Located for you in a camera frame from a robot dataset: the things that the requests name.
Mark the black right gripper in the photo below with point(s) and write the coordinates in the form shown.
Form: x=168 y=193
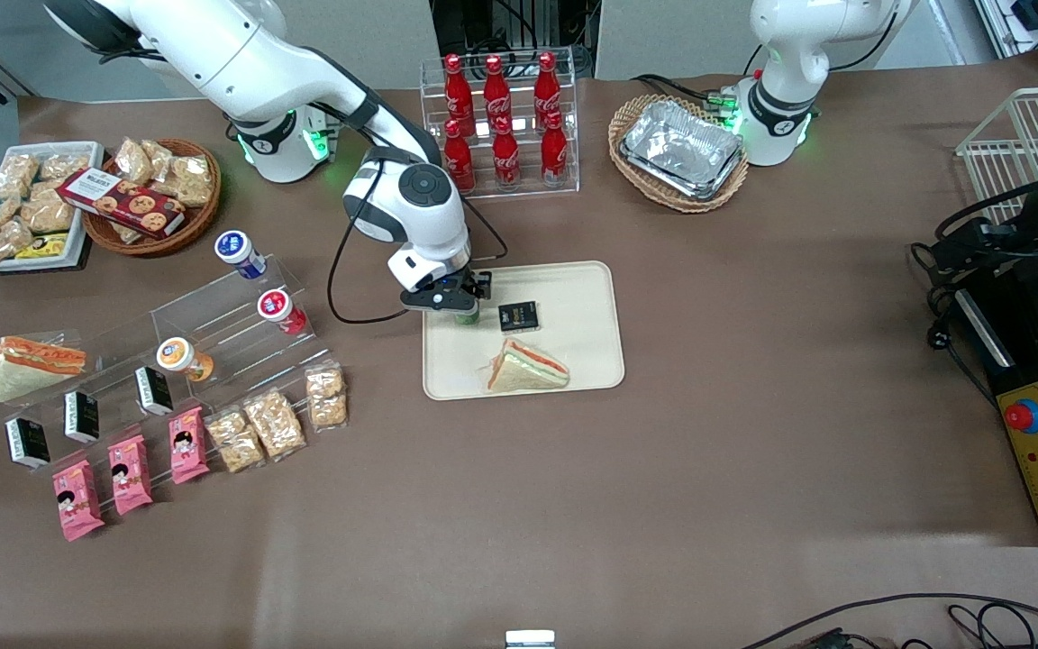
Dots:
x=471 y=287

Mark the green yogurt cup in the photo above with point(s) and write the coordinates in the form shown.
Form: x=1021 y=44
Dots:
x=467 y=317

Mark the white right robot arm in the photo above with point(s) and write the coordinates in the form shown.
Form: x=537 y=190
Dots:
x=240 y=54

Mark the cream plastic serving tray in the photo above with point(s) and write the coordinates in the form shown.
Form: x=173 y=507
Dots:
x=465 y=361

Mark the red gum bottle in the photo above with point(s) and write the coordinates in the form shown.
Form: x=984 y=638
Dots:
x=277 y=306

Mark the blue gum bottle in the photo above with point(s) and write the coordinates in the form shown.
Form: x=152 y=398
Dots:
x=235 y=248

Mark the orange gum bottle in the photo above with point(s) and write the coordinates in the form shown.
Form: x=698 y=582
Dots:
x=177 y=354

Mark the white rectangular snack tray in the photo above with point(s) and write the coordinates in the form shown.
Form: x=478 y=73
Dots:
x=91 y=153

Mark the black white rice ball pack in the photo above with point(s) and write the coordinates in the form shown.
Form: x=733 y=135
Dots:
x=28 y=443
x=154 y=390
x=82 y=416
x=519 y=316

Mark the wrapped triangle sandwich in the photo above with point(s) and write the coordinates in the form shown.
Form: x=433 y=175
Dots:
x=28 y=370
x=523 y=371

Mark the red cola bottle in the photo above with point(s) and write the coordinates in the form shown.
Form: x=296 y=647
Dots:
x=496 y=90
x=554 y=153
x=547 y=86
x=459 y=90
x=505 y=158
x=459 y=162

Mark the clear acrylic bottle rack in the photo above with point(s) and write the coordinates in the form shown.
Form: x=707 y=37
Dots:
x=433 y=126

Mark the nut bar packets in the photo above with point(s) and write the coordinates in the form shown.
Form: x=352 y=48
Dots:
x=275 y=425

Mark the clear acrylic tiered display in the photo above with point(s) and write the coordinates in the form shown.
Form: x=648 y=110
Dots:
x=231 y=356

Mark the oval wicker basket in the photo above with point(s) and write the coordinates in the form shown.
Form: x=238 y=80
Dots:
x=632 y=117

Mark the silver foil container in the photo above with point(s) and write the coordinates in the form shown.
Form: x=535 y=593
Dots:
x=681 y=149

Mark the round wicker snack basket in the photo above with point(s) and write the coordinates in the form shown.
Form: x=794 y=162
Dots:
x=199 y=225

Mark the dark equipment rack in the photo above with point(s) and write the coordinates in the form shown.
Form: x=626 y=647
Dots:
x=519 y=27

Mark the pink cartoon snack packet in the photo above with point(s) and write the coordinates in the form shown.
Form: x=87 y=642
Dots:
x=77 y=501
x=187 y=446
x=130 y=475

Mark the small white box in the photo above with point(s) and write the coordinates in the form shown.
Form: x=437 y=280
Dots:
x=530 y=639

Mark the dark red cookie box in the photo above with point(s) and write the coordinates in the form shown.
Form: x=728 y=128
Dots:
x=122 y=203

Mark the yellow snack packet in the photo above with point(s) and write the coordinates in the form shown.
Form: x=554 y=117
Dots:
x=41 y=246

